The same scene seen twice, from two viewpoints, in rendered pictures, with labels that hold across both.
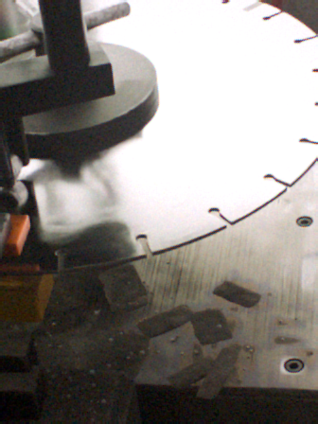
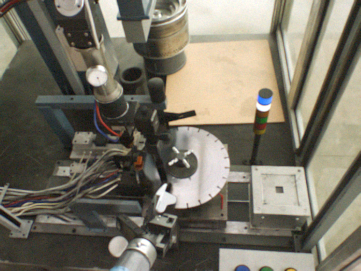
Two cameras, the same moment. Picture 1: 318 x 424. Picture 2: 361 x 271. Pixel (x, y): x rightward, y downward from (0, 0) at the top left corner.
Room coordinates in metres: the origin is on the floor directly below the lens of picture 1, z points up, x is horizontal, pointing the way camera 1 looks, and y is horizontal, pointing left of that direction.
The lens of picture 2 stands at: (0.59, -0.52, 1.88)
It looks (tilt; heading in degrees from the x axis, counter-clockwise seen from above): 54 degrees down; 90
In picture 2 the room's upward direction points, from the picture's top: 9 degrees counter-clockwise
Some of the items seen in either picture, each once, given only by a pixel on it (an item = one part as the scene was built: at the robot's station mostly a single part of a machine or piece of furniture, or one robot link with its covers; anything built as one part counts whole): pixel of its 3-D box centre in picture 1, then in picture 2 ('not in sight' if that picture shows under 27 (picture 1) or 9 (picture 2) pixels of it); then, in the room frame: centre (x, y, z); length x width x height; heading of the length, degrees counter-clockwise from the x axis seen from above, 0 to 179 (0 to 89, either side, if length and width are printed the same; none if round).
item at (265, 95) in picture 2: not in sight; (265, 96); (0.87, 0.13, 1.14); 0.05 x 0.04 x 0.03; 78
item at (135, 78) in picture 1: (64, 79); (181, 162); (0.58, 0.05, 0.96); 0.11 x 0.11 x 0.03
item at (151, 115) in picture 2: not in sight; (149, 130); (0.50, 0.04, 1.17); 0.06 x 0.05 x 0.20; 159
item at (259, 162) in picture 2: not in sight; (253, 160); (0.87, 0.13, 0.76); 0.09 x 0.03 x 0.03; 168
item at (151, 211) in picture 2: not in sight; (153, 210); (0.49, -0.17, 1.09); 0.09 x 0.02 x 0.05; 67
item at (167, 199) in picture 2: not in sight; (166, 198); (0.52, -0.14, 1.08); 0.09 x 0.06 x 0.03; 67
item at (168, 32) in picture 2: not in sight; (160, 35); (0.57, 0.84, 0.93); 0.31 x 0.31 x 0.36
